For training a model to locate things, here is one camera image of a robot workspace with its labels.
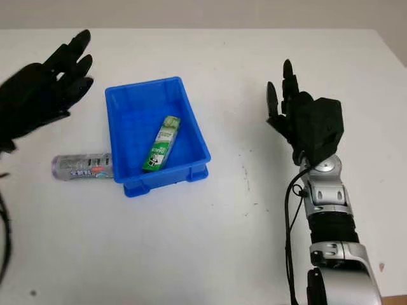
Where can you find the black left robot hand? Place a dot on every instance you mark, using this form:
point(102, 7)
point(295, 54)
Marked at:
point(35, 92)

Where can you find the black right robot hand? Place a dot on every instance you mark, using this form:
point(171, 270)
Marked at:
point(299, 127)

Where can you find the green rectangular carton box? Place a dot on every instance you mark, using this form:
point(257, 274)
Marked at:
point(160, 146)

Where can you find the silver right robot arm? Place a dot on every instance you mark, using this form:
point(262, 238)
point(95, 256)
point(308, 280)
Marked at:
point(334, 228)

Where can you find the blue plastic tray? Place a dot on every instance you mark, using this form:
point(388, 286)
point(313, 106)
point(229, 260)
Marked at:
point(133, 127)

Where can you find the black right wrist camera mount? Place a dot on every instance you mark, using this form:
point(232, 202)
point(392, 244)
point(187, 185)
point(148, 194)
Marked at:
point(327, 124)

